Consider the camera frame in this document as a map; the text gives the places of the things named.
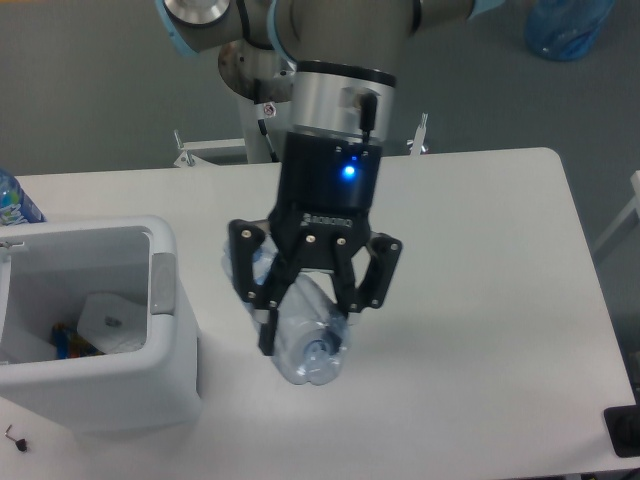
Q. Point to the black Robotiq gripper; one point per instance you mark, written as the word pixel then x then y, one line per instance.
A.
pixel 326 189

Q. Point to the crushed clear plastic bottle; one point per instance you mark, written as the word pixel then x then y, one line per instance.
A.
pixel 312 337

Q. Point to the white paper wrapper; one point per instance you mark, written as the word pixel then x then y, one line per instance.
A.
pixel 112 323

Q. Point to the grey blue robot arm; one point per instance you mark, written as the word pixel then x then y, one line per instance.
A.
pixel 346 55

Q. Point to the white plastic trash can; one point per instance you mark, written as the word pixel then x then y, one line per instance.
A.
pixel 47 271

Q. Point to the colourful snack wrapper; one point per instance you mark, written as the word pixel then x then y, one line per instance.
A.
pixel 70 345

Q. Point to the blue labelled bottle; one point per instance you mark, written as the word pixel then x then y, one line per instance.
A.
pixel 16 206

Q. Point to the blue plastic bag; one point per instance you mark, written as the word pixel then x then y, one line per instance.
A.
pixel 565 30

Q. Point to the black device at edge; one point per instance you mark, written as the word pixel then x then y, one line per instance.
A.
pixel 623 426

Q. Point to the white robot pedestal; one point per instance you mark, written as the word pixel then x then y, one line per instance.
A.
pixel 255 120

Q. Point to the white furniture frame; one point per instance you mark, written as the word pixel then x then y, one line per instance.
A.
pixel 620 227

